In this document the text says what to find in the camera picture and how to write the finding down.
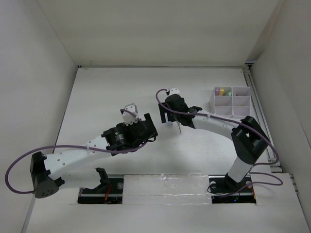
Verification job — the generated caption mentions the black handled scissors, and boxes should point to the black handled scissors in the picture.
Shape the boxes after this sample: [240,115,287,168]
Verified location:
[176,121,182,134]

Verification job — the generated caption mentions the white compartment organizer box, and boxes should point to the white compartment organizer box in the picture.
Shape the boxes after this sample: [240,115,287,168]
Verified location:
[209,86,251,118]

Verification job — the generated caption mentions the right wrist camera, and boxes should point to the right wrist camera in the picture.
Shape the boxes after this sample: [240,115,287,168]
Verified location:
[166,87,180,96]

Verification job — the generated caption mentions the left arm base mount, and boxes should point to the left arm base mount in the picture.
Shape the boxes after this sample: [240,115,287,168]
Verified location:
[77,168,124,204]

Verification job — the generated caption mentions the blue spray bottle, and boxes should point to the blue spray bottle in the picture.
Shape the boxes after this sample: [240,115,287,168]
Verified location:
[164,113,173,128]

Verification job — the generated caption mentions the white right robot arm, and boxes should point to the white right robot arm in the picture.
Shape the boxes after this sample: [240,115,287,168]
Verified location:
[158,94,271,191]

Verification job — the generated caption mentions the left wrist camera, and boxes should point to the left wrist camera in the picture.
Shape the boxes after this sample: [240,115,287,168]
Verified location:
[121,103,140,126]

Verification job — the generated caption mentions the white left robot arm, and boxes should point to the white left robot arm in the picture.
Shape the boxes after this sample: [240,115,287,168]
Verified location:
[30,113,158,199]

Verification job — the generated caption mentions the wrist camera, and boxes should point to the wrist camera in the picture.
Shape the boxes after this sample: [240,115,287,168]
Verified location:
[121,103,140,126]
[166,87,180,96]

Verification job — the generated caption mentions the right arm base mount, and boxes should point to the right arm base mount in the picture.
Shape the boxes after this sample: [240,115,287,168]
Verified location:
[207,175,257,204]

